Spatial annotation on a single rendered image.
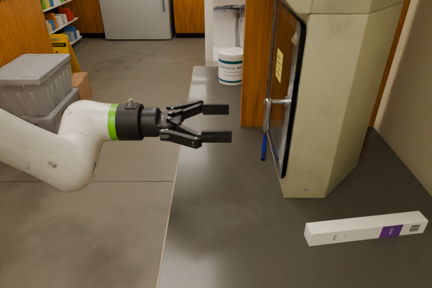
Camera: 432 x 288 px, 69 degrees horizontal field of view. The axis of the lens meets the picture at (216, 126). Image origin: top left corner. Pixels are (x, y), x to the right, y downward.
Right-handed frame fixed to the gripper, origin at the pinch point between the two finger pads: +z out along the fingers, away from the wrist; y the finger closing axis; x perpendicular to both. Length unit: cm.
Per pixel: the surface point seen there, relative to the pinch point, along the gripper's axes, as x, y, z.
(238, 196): 20.2, -5.0, 3.7
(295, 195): 19.0, -5.8, 18.6
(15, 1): 8, 230, -177
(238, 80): 17, 69, 9
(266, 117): -1.9, -1.4, 9.8
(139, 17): 73, 484, -126
